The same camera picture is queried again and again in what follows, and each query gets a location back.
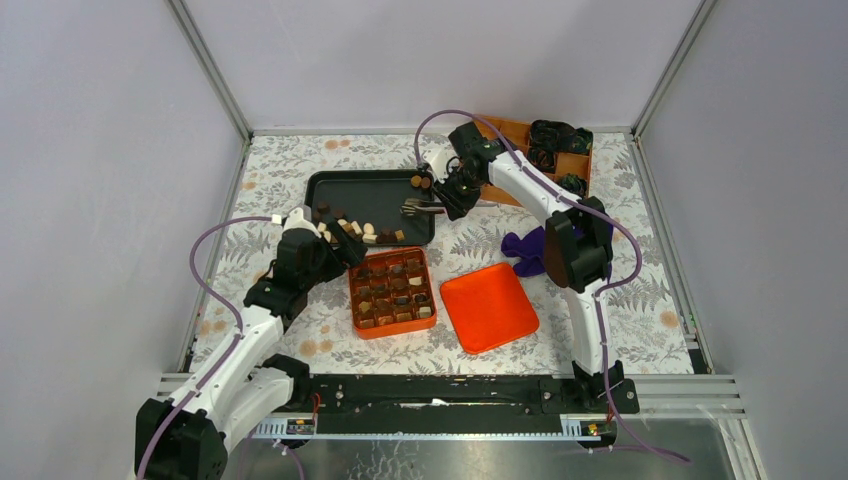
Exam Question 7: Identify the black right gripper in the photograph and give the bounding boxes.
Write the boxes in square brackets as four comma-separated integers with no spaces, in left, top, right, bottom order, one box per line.
[430,166,484,223]

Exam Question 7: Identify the metal tongs white handle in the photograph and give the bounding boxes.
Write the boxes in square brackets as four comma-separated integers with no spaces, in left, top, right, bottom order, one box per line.
[399,198,466,221]

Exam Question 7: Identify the orange chocolate box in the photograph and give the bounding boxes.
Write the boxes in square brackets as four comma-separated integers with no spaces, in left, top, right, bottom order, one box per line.
[348,247,437,340]

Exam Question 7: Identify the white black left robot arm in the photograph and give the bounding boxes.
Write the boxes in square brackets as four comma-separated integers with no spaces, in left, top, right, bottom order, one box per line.
[131,207,367,479]

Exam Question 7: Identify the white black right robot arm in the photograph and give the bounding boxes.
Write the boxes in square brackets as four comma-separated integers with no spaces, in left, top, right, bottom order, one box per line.
[416,122,625,412]

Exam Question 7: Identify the black chocolate tray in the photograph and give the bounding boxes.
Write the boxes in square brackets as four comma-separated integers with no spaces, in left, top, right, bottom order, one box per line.
[304,169,435,247]

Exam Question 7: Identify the orange compartment organizer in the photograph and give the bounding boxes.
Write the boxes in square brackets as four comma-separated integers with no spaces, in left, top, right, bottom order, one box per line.
[482,115,592,198]

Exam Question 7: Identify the purple cloth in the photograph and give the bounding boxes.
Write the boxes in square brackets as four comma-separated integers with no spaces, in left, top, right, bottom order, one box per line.
[500,226,546,278]

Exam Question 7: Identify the orange box lid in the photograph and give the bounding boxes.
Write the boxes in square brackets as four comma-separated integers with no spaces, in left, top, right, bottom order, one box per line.
[440,263,540,355]

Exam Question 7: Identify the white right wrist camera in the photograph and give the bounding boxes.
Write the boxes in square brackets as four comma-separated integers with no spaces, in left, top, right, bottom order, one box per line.
[422,147,453,183]

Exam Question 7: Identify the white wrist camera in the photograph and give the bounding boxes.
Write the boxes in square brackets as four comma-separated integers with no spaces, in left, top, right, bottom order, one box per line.
[422,147,453,183]
[282,205,321,237]

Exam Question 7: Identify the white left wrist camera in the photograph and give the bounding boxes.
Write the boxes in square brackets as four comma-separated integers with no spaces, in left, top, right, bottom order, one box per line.
[282,205,321,237]

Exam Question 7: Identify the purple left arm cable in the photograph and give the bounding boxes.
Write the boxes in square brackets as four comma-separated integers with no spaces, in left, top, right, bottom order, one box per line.
[135,215,285,480]

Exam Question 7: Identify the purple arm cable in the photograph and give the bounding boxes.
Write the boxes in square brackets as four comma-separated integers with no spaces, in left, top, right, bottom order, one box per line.
[135,215,285,480]
[413,109,694,465]

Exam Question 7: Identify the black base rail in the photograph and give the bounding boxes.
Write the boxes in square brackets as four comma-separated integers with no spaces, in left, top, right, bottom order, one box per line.
[259,374,640,439]

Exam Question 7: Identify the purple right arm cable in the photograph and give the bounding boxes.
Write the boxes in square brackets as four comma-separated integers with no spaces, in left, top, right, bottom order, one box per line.
[413,109,694,465]

